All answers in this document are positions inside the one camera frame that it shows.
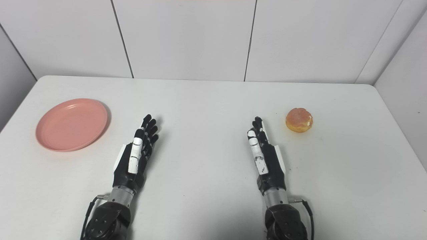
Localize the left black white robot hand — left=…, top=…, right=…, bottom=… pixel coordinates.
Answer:
left=112, top=114, right=159, bottom=192

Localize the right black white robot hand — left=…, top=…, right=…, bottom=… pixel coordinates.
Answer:
left=247, top=116, right=287, bottom=195

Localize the glazed cream puff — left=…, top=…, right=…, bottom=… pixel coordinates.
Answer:
left=285, top=107, right=314, bottom=133

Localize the pink round plate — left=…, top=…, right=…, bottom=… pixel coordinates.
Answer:
left=35, top=98, right=108, bottom=152

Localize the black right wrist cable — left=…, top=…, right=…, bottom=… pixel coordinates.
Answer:
left=288, top=198, right=315, bottom=240

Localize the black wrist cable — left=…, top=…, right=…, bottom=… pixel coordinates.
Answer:
left=288, top=198, right=315, bottom=240
left=80, top=195, right=110, bottom=240

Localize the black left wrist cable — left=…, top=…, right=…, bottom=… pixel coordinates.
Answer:
left=80, top=195, right=110, bottom=240

